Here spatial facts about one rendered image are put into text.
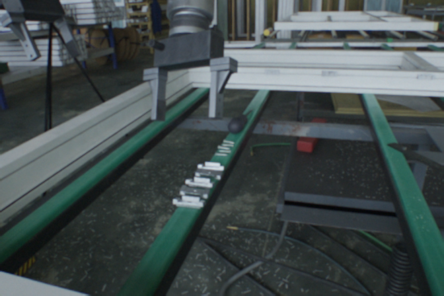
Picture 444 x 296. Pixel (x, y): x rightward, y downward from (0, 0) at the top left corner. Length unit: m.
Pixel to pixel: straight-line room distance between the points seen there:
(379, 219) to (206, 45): 0.73
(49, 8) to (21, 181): 0.44
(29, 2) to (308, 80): 0.84
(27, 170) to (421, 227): 0.62
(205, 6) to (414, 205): 0.48
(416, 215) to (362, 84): 0.70
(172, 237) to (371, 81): 0.89
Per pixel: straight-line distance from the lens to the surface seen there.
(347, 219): 1.06
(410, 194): 0.61
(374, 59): 1.61
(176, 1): 0.65
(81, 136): 0.75
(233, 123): 0.77
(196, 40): 0.61
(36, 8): 0.89
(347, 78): 1.19
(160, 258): 0.45
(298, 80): 1.19
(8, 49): 5.87
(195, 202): 0.54
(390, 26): 3.49
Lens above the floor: 1.16
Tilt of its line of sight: 21 degrees down
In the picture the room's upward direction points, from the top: 2 degrees counter-clockwise
